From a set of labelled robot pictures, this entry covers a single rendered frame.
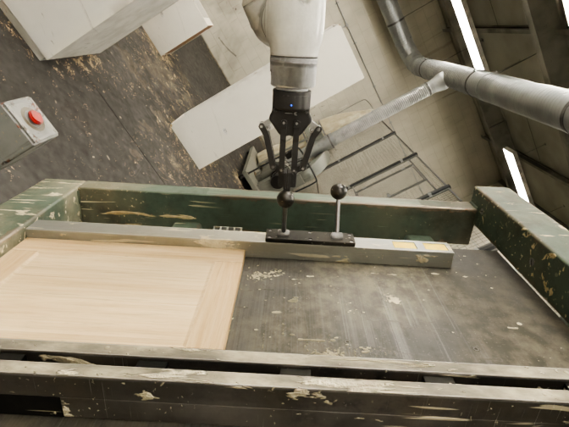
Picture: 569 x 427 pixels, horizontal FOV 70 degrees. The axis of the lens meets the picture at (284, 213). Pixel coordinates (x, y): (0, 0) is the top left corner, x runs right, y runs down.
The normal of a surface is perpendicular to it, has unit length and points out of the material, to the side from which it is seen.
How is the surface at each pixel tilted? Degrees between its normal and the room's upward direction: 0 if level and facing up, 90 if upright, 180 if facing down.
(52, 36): 90
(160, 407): 90
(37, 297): 58
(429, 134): 90
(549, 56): 90
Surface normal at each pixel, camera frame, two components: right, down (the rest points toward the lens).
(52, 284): 0.05, -0.91
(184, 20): -0.01, 0.41
